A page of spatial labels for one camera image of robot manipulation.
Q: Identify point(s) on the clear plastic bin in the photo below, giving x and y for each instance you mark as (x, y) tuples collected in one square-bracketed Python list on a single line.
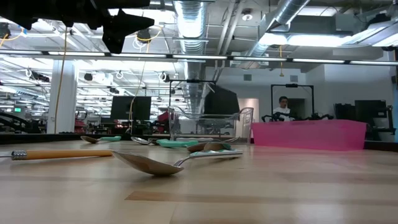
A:
[(245, 124)]

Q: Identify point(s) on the pink-red plastic bin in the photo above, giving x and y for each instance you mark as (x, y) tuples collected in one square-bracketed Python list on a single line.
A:
[(311, 137)]

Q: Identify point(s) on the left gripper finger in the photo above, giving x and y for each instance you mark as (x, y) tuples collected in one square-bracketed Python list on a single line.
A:
[(121, 28), (21, 18)]

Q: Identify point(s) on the green exit sign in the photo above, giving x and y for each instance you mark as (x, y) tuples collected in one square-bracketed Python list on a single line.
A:
[(17, 109)]

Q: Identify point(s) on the long ceiling light bar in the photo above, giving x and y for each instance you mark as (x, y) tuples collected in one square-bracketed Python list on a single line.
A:
[(199, 57)]

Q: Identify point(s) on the black rig frame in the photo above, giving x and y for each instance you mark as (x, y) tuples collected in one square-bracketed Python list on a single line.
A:
[(192, 81), (292, 85)]

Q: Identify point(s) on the silver ventilation duct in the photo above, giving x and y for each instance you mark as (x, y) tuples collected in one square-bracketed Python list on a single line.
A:
[(289, 9), (191, 25)]

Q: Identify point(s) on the white ceiling sensor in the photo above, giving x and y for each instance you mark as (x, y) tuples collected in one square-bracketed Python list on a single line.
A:
[(247, 16)]

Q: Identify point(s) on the red chair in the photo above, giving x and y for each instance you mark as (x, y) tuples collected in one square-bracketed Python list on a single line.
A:
[(163, 119)]

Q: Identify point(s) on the person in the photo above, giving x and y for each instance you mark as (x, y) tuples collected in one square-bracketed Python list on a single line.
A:
[(283, 111)]

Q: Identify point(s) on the black monitor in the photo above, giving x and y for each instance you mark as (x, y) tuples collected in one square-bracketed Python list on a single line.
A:
[(124, 107), (370, 109)]

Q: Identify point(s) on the white pillar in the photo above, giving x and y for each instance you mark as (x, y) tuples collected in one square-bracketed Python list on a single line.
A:
[(68, 99)]

